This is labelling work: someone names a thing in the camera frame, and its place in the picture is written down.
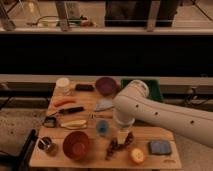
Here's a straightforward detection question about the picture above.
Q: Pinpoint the orange fruit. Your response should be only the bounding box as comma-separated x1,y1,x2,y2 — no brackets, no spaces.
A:
129,148,145,164

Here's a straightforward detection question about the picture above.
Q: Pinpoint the blue cup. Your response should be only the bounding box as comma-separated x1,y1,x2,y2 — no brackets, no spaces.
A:
96,120,109,136

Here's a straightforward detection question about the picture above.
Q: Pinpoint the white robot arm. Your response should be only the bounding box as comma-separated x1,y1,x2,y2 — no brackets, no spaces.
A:
113,80,213,148

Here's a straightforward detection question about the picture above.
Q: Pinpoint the grey folded cloth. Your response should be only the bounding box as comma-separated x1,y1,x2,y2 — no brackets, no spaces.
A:
94,99,114,112

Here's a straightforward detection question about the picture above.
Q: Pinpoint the yellow banana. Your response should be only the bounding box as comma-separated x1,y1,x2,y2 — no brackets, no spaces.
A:
60,120,87,130

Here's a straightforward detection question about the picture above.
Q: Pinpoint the green plastic tray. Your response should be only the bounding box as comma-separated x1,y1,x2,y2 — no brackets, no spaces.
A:
120,79,164,103

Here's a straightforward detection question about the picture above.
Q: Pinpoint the metal cup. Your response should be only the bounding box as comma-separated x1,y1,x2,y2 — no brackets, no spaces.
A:
38,137,58,156

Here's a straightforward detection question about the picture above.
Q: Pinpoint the blue sponge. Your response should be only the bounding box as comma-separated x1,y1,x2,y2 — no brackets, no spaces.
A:
148,140,172,155

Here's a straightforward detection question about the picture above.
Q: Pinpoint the orange carrot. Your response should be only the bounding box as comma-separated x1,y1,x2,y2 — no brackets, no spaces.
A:
53,99,76,107

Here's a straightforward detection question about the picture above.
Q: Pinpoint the black handled knife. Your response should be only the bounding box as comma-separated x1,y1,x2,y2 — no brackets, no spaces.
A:
49,106,84,116

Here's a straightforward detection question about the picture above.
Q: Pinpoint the black rectangular block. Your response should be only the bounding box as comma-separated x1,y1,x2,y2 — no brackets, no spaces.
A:
75,84,94,91

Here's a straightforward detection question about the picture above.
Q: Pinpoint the purple bowl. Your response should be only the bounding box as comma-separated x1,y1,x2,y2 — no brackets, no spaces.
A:
95,77,118,96

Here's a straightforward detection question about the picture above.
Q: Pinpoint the purple grape bunch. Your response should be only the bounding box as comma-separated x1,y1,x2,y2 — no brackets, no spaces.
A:
105,132,134,160

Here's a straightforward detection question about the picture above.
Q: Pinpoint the orange bowl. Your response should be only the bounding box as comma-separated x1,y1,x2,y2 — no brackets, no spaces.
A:
63,131,90,160

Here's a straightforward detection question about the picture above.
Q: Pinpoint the black chair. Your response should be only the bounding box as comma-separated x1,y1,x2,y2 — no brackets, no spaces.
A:
0,129,37,171

